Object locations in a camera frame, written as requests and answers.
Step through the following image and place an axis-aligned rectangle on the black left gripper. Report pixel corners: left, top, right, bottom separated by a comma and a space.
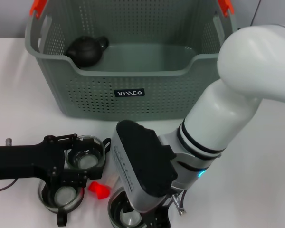
0, 133, 105, 189

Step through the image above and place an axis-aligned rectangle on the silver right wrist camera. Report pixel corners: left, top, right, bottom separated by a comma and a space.
110, 120, 179, 213

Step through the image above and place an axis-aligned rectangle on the left gripper connector cable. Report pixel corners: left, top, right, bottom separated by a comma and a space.
0, 138, 18, 193

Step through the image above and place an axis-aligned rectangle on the glass teacup black holder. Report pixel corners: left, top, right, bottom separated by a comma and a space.
65, 134, 113, 171
107, 187, 155, 228
38, 178, 85, 227

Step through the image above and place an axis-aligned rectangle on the orange basket carry handle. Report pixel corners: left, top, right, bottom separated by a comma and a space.
29, 0, 235, 19

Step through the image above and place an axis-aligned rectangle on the large red building block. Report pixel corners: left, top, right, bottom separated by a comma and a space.
88, 181, 110, 200

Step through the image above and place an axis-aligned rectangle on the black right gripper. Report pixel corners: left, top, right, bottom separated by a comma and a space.
123, 205, 173, 228

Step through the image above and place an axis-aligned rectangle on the black ceramic teapot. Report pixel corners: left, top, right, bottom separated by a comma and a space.
66, 35, 109, 68

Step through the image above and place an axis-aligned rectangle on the grey-green perforated storage basket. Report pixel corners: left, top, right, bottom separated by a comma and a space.
25, 0, 240, 122

